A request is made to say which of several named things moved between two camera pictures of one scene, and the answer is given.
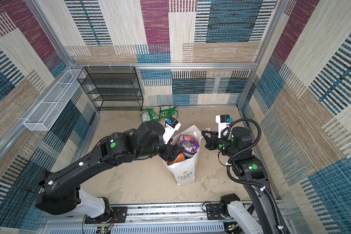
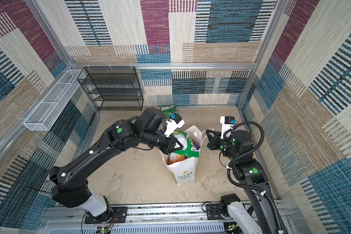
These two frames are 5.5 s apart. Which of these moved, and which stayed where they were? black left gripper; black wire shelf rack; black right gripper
Moved: black left gripper
Stayed: black wire shelf rack; black right gripper
